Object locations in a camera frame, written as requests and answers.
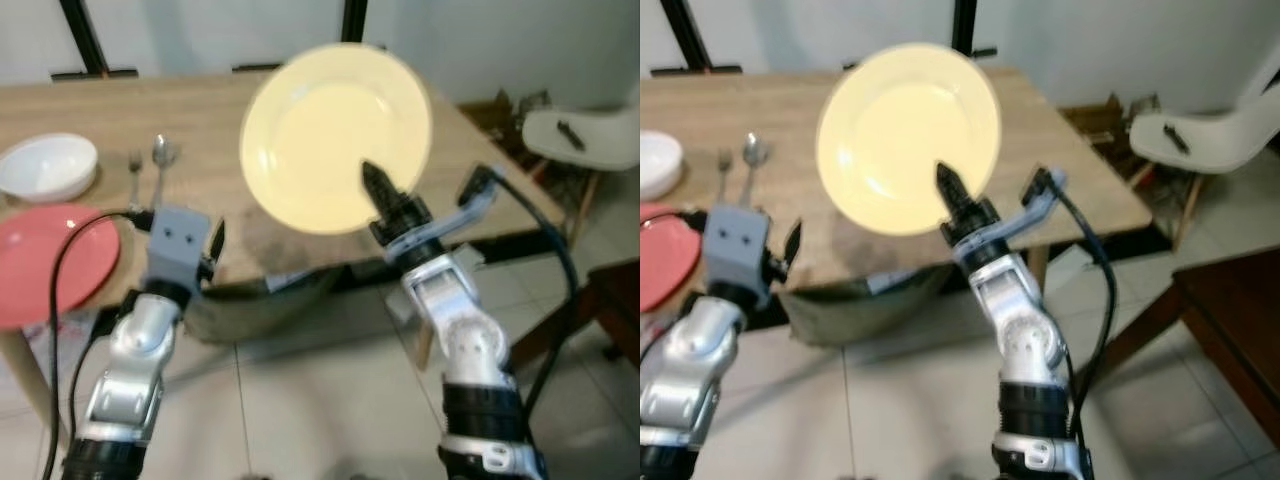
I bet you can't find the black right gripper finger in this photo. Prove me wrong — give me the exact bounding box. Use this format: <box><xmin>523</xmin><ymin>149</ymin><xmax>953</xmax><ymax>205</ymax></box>
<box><xmin>933</xmin><ymin>163</ymin><xmax>976</xmax><ymax>214</ymax></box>
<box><xmin>360</xmin><ymin>160</ymin><xmax>406</xmax><ymax>214</ymax></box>

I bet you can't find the black metal stand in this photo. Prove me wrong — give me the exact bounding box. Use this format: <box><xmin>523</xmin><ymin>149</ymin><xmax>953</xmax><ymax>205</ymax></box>
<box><xmin>52</xmin><ymin>0</ymin><xmax>139</xmax><ymax>81</ymax></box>
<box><xmin>652</xmin><ymin>0</ymin><xmax>743</xmax><ymax>78</ymax></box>

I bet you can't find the metal spoon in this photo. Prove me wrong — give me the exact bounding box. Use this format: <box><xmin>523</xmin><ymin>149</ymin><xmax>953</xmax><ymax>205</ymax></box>
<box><xmin>150</xmin><ymin>135</ymin><xmax>179</xmax><ymax>209</ymax></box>
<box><xmin>742</xmin><ymin>133</ymin><xmax>771</xmax><ymax>206</ymax></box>

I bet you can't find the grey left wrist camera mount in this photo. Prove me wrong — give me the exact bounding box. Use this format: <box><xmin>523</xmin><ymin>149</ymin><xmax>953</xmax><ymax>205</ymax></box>
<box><xmin>703</xmin><ymin>205</ymin><xmax>771</xmax><ymax>303</ymax></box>
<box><xmin>147</xmin><ymin>207</ymin><xmax>213</xmax><ymax>291</ymax></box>

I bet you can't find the dark brown wooden table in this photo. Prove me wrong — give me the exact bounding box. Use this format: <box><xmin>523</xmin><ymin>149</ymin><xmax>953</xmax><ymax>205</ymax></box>
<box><xmin>1085</xmin><ymin>245</ymin><xmax>1280</xmax><ymax>451</ymax></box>
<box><xmin>510</xmin><ymin>260</ymin><xmax>641</xmax><ymax>371</ymax></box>

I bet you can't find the white shell chair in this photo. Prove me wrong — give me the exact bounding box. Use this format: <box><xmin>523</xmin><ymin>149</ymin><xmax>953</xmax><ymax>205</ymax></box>
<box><xmin>1128</xmin><ymin>60</ymin><xmax>1280</xmax><ymax>251</ymax></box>
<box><xmin>522</xmin><ymin>105</ymin><xmax>641</xmax><ymax>246</ymax></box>

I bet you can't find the olive grey sack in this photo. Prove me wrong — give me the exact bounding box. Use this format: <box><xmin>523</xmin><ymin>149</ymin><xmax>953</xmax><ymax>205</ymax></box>
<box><xmin>785</xmin><ymin>265</ymin><xmax>931</xmax><ymax>346</ymax></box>
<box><xmin>185</xmin><ymin>265</ymin><xmax>341</xmax><ymax>346</ymax></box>

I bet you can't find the pale yellow plate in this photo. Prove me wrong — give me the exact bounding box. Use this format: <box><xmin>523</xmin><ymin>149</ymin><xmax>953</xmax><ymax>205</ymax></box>
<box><xmin>240</xmin><ymin>43</ymin><xmax>433</xmax><ymax>236</ymax></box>
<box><xmin>815</xmin><ymin>42</ymin><xmax>1002</xmax><ymax>237</ymax></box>

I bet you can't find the light wooden table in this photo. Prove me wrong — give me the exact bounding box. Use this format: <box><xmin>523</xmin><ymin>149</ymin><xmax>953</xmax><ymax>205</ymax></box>
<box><xmin>0</xmin><ymin>68</ymin><xmax>566</xmax><ymax>451</ymax></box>
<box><xmin>640</xmin><ymin>65</ymin><xmax>1154</xmax><ymax>291</ymax></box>

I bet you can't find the white bowl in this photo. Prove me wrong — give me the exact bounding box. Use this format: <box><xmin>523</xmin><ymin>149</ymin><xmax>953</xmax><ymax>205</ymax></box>
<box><xmin>0</xmin><ymin>133</ymin><xmax>99</xmax><ymax>204</ymax></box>
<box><xmin>640</xmin><ymin>130</ymin><xmax>684</xmax><ymax>201</ymax></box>

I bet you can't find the pink plate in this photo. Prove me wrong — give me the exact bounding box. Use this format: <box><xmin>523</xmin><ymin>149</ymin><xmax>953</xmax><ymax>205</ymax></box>
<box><xmin>0</xmin><ymin>203</ymin><xmax>121</xmax><ymax>331</ymax></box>
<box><xmin>640</xmin><ymin>203</ymin><xmax>701</xmax><ymax>313</ymax></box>

